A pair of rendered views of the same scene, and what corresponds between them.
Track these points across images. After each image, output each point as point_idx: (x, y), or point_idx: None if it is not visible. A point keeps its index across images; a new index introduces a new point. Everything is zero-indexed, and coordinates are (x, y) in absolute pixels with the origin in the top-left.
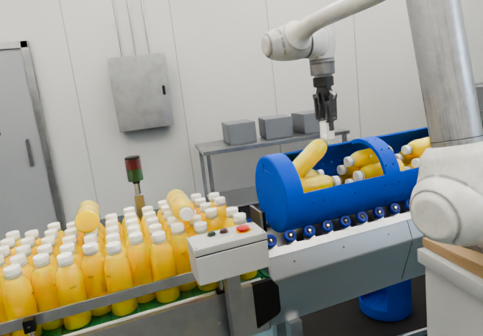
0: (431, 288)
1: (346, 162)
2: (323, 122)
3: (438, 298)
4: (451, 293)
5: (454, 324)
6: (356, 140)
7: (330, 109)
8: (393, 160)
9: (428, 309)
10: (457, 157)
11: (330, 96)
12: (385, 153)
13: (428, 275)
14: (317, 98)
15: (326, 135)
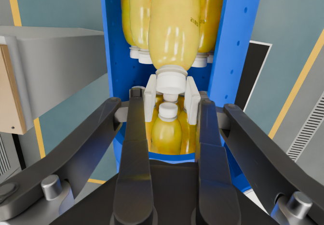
0: (21, 37)
1: (169, 106)
2: (190, 105)
3: (19, 35)
4: None
5: (13, 33)
6: (180, 157)
7: (87, 119)
8: (114, 149)
9: (42, 37)
10: None
11: (17, 178)
12: (117, 150)
13: (17, 38)
14: (284, 199)
15: (162, 82)
